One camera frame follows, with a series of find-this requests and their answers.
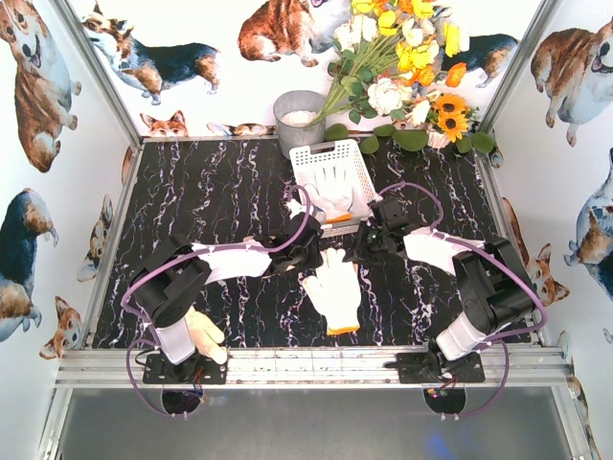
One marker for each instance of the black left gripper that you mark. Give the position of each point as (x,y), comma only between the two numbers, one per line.
(302,243)

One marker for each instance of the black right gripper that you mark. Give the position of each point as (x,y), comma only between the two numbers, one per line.
(366,244)

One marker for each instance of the yellow dotted glove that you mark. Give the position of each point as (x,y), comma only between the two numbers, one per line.
(334,292)

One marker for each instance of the blue dotted white glove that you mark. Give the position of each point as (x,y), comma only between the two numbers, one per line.
(330,192)

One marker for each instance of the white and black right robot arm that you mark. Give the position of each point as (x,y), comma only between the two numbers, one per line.
(495,290)

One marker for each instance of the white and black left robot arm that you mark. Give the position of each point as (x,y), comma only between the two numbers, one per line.
(168,281)

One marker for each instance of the white plastic storage basket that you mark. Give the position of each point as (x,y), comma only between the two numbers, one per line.
(345,153)

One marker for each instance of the cream leather glove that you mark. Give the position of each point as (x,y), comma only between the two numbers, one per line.
(206,336)

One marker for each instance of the grey metal bucket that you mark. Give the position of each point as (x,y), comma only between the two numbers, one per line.
(296,113)

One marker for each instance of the artificial flower bouquet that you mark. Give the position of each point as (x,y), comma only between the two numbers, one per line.
(404,60)

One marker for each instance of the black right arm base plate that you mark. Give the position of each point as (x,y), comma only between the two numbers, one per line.
(435,368)

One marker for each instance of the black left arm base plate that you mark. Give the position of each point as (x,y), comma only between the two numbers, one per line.
(195,369)

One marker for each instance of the aluminium front rail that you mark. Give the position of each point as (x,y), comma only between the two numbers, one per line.
(516,364)

